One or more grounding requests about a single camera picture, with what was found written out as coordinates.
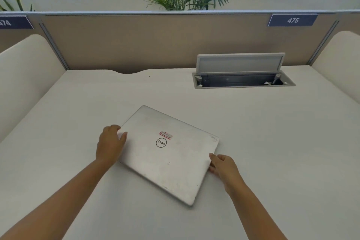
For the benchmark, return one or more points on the person's right hand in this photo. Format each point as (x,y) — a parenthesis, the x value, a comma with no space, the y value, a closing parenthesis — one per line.
(227,168)

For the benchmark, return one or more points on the person's left hand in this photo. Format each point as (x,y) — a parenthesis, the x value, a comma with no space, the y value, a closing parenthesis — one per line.
(108,144)

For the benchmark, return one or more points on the person's right thumb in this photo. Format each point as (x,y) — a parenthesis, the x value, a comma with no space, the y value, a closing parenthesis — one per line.
(216,158)

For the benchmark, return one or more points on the person's left thumb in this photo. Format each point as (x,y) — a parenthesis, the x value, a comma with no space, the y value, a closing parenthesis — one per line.
(123,139)

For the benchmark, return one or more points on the silver laptop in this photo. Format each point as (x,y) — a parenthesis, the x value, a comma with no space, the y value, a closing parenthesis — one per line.
(168,152)

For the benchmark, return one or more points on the person's left forearm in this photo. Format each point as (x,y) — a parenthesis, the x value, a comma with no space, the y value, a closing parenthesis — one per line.
(56,200)

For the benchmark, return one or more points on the person's right forearm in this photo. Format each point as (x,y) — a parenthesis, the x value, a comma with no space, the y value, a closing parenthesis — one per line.
(256,211)

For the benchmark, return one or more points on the red white laptop sticker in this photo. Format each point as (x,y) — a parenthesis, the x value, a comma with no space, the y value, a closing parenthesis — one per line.
(166,135)

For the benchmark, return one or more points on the beige desk partition panel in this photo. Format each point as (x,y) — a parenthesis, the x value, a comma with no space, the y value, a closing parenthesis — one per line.
(180,40)

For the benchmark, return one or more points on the cream side divider panel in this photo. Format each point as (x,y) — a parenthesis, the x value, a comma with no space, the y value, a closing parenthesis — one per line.
(339,65)
(25,79)

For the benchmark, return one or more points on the blue desk number sign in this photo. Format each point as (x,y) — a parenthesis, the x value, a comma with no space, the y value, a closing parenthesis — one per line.
(14,22)
(292,20)

